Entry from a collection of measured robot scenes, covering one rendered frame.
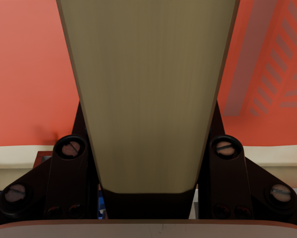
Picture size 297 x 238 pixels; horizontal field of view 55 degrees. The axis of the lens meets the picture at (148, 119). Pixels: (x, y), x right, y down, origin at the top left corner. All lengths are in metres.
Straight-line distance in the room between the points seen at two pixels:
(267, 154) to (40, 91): 0.29
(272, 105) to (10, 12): 0.27
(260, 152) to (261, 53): 0.16
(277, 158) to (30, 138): 0.32
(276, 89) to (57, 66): 0.22
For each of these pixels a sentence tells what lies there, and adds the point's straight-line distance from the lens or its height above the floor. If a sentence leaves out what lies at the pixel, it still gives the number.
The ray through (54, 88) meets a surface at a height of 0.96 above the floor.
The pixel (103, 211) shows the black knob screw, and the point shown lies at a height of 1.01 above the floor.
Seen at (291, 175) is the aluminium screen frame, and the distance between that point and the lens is 0.44.
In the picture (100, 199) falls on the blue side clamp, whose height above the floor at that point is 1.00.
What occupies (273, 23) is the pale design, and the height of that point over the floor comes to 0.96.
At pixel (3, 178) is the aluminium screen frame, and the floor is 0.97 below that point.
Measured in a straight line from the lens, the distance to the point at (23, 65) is 0.30.
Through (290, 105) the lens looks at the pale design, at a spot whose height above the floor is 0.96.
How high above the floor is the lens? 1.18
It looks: 43 degrees down
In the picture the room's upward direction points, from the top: 179 degrees clockwise
